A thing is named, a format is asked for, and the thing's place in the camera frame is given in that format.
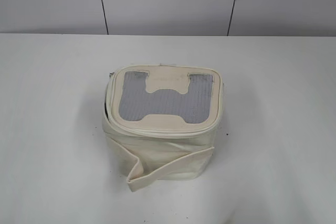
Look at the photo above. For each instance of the cream fabric zipper bag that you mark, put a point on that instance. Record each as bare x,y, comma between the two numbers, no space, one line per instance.
162,120

